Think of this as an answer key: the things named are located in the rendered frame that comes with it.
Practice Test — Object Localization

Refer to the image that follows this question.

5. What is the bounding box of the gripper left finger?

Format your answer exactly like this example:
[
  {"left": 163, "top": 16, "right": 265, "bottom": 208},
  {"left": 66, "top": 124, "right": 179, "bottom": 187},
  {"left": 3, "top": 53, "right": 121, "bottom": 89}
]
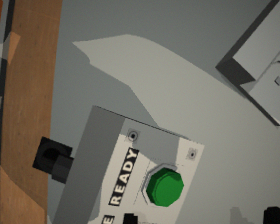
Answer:
[{"left": 123, "top": 213, "right": 138, "bottom": 224}]

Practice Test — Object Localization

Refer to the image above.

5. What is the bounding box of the white push-button panel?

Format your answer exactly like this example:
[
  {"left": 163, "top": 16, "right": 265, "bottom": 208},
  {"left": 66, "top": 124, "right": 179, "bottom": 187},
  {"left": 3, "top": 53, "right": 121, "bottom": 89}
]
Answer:
[{"left": 32, "top": 105, "right": 205, "bottom": 224}]

